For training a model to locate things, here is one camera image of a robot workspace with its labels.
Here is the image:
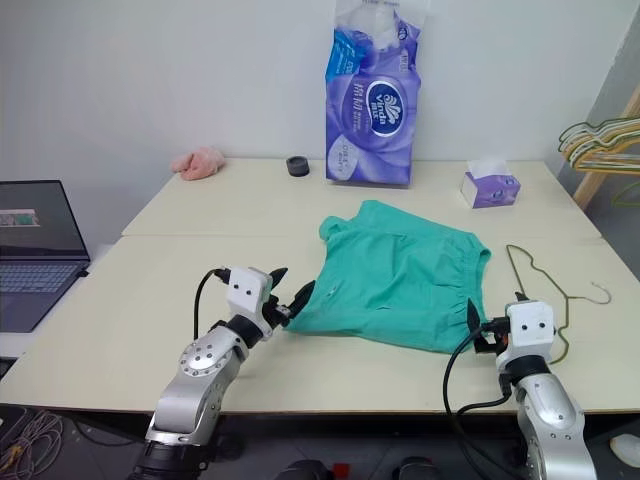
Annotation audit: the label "small purple tissue pack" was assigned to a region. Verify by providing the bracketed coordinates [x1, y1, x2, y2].
[459, 158, 523, 210]

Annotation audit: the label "pink cloth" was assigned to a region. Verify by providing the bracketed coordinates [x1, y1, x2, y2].
[171, 146, 227, 182]

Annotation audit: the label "grey laptop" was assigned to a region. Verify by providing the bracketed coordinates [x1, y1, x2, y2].
[0, 179, 93, 334]

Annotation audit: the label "green shorts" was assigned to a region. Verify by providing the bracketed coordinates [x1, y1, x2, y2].
[283, 199, 494, 356]

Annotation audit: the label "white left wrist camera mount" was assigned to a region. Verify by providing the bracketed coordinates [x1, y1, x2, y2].
[223, 267, 272, 322]

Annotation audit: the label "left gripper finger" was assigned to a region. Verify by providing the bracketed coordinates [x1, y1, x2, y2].
[288, 280, 316, 318]
[268, 266, 289, 298]

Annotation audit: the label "olive wire hanger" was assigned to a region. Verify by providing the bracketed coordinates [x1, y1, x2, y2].
[505, 243, 614, 364]

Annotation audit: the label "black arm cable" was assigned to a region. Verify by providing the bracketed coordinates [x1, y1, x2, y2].
[443, 319, 512, 480]
[193, 268, 232, 342]

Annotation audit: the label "hangers on wooden rack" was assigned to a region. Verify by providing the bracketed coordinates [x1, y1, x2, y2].
[573, 84, 640, 207]

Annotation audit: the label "purple tissue multipack bag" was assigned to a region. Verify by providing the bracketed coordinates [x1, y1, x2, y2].
[323, 0, 427, 189]

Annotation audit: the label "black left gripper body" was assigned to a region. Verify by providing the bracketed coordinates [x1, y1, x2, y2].
[258, 293, 294, 334]

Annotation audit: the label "white shoe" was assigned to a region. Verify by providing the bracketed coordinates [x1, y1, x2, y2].
[609, 433, 640, 464]

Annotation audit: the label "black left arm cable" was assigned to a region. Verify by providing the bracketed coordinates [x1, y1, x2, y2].
[193, 268, 232, 342]

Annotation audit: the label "tangled floor cables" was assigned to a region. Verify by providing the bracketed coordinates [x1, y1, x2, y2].
[0, 405, 67, 480]

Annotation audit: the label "light green wire hanger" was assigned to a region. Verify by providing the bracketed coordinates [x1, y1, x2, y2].
[613, 180, 640, 208]

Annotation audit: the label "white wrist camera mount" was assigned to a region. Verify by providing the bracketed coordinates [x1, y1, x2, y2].
[503, 299, 557, 367]
[223, 267, 272, 322]

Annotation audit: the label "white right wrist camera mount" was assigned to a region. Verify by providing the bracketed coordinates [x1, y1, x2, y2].
[503, 299, 557, 367]

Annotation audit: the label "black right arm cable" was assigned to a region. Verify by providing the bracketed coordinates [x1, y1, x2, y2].
[443, 319, 512, 480]

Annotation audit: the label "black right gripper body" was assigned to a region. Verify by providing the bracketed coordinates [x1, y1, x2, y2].
[473, 318, 509, 356]

